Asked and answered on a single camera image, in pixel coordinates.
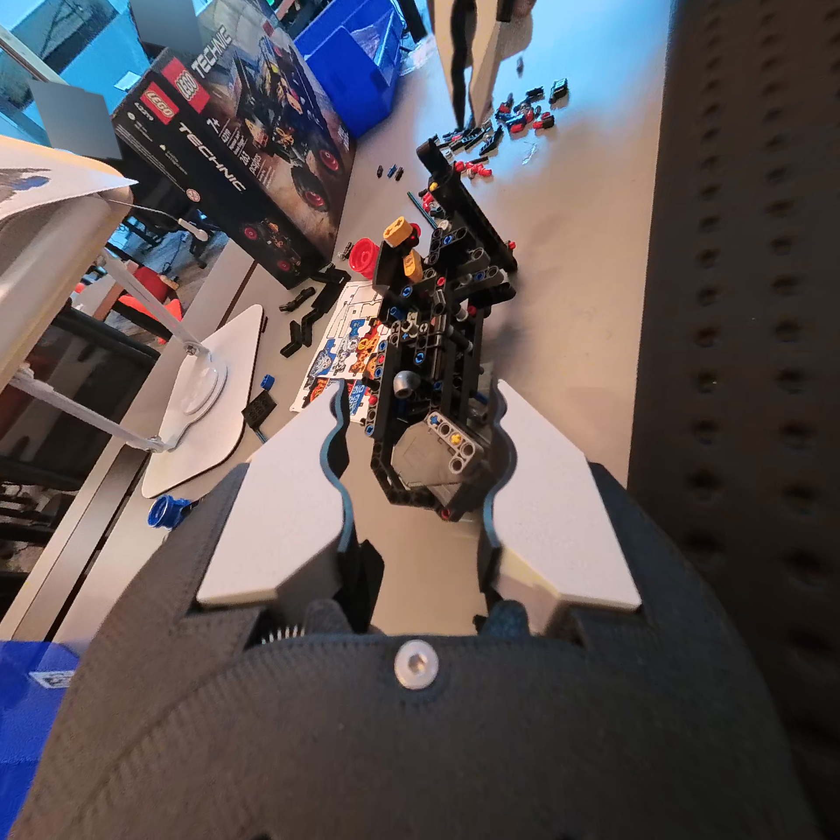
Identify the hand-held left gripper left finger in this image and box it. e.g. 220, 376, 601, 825
194, 381, 387, 636

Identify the black perforated pad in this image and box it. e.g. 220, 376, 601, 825
626, 0, 840, 840

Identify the red floor bin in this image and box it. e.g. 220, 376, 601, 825
118, 294, 185, 343

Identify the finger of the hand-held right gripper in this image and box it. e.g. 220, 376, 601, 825
470, 0, 516, 126
427, 0, 475, 130

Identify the pile of small toy pins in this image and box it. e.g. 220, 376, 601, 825
441, 77, 571, 178

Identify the red toy wheel hub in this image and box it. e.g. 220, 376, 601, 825
348, 238, 382, 280

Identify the grey desk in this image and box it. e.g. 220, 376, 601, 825
0, 0, 672, 647

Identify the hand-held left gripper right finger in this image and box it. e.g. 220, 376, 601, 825
474, 378, 643, 634

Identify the black angled toy panel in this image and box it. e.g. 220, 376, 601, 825
308, 264, 352, 316

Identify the blue tagged storage bin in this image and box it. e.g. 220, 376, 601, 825
0, 638, 89, 840

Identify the blue toy wheel hub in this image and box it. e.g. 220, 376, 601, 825
147, 495, 191, 531

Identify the black toy set box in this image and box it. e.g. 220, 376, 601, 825
112, 23, 358, 291

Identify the instruction booklet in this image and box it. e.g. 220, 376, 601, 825
0, 134, 135, 227

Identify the colourful sticker sheet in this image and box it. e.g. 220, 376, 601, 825
289, 281, 395, 427

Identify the white book stand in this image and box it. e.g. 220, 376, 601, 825
0, 134, 231, 455

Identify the toy car chassis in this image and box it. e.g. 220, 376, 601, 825
369, 134, 519, 522

